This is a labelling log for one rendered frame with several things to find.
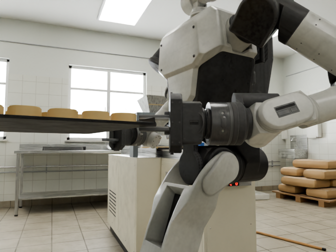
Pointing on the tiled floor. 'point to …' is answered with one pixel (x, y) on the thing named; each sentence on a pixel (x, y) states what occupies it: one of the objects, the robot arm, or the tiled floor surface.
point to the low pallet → (306, 198)
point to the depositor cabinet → (131, 197)
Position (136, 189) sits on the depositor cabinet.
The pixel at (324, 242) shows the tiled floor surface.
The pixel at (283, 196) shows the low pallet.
